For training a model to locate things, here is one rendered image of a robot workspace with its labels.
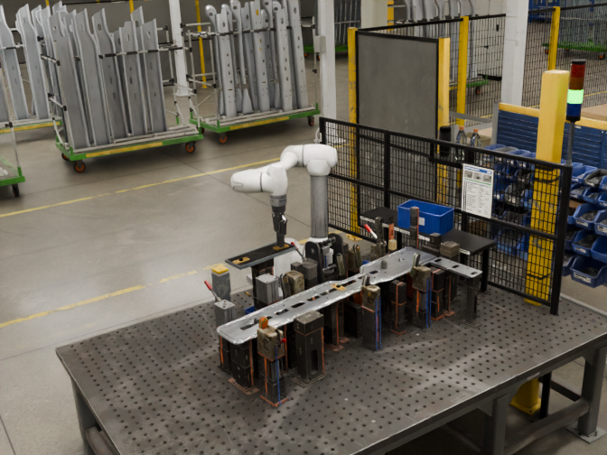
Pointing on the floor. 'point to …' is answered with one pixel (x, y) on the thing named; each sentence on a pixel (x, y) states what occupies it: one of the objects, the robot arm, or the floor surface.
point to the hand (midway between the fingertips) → (280, 240)
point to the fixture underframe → (592, 389)
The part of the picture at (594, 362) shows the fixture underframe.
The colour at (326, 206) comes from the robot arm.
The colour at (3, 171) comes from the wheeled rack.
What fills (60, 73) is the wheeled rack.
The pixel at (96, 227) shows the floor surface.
